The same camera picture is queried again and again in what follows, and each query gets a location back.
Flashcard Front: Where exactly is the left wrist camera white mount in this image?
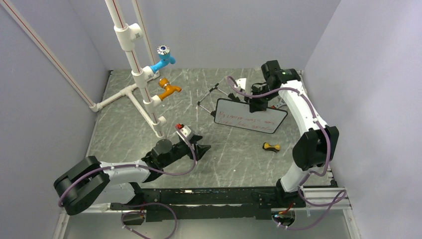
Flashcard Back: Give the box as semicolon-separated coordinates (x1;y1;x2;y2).
175;123;195;140

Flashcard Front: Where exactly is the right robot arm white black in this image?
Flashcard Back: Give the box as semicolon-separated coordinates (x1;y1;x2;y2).
245;60;339;207

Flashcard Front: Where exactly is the blue faucet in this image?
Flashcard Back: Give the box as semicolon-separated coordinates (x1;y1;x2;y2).
150;45;176;73

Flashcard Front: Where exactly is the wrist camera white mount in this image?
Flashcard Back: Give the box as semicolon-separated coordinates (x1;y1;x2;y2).
175;123;195;140
235;78;247;94

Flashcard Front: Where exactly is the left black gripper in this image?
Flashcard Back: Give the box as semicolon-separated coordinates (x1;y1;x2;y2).
161;134;211;168

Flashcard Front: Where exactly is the orange faucet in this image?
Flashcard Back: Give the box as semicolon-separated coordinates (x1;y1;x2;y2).
158;78;182;101

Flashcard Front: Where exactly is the white PVC pipe frame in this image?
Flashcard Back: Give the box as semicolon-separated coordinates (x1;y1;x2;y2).
91;0;167;139

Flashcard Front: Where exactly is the yellow black eraser cloth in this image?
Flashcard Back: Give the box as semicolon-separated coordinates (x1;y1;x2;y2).
262;142;281;153

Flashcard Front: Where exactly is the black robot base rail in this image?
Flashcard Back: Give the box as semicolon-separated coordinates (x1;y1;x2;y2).
110;186;306;222

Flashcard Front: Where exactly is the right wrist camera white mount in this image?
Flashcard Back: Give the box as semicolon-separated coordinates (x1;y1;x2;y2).
235;78;247;94

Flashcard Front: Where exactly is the aluminium extrusion frame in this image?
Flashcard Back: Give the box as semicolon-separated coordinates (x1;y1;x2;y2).
61;184;360;239

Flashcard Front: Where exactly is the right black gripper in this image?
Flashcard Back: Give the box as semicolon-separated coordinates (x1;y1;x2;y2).
244;85;277;113

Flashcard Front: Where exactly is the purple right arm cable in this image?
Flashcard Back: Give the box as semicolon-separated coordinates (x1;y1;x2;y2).
226;76;347;231

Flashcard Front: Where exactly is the small black-framed whiteboard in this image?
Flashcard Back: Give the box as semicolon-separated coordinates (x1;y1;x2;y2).
211;98;288;134

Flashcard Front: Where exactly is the black wire whiteboard stand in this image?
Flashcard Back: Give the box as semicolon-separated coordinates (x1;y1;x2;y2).
197;81;241;117

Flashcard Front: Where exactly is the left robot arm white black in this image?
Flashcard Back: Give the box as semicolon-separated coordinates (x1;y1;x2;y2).
53;134;211;216

